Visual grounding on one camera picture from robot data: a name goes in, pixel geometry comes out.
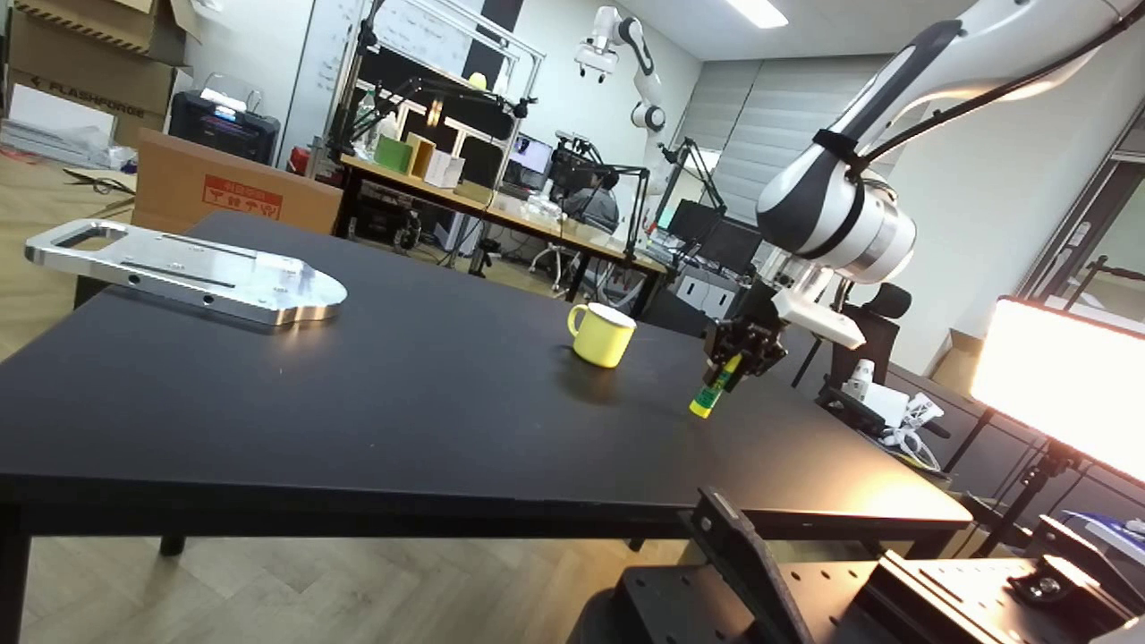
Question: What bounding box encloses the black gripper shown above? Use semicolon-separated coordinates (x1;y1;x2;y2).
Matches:
706;285;786;391

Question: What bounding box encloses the black printer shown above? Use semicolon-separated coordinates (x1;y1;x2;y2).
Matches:
167;92;278;163

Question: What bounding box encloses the black metal bracket stand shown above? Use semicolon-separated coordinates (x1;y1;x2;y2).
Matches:
570;491;1145;644

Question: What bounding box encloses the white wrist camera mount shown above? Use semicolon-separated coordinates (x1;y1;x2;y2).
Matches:
755;249;865;352

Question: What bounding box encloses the white light panel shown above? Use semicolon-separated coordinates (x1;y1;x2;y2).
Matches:
970;299;1145;479

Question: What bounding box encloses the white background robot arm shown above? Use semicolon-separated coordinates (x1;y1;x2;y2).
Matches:
575;3;665;131

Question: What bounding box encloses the brown cardboard box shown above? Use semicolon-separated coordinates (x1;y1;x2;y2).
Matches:
134;131;344;232

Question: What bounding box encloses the silver metal plate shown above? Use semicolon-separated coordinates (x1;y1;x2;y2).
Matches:
24;217;347;328

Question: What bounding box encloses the yellow cup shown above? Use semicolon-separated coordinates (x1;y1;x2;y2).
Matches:
567;299;638;368

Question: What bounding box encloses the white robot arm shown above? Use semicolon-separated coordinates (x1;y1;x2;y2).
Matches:
706;0;1145;385

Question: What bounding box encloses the wooden workbench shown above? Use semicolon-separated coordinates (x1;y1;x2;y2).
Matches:
332;152;671;306

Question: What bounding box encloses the green and white cylinder object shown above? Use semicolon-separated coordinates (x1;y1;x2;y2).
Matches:
686;354;742;418

